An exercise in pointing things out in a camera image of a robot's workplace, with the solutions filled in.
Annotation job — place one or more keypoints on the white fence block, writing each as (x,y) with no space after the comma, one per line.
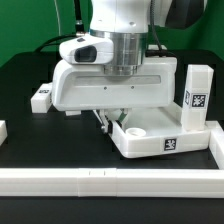
(216,142)
(3,131)

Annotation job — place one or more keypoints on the white left fence block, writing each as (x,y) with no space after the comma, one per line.
(3,131)

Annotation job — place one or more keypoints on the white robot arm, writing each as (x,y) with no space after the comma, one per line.
(112,66)

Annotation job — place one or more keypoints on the white right fence block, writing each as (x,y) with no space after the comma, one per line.
(216,142)

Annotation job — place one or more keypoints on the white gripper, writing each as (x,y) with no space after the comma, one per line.
(87,87)

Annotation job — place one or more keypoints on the white front fence bar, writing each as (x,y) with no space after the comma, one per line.
(112,182)

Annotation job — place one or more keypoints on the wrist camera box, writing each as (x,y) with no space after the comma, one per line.
(87,50)

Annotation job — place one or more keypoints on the white desk top tray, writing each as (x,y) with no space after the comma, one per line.
(156,131)

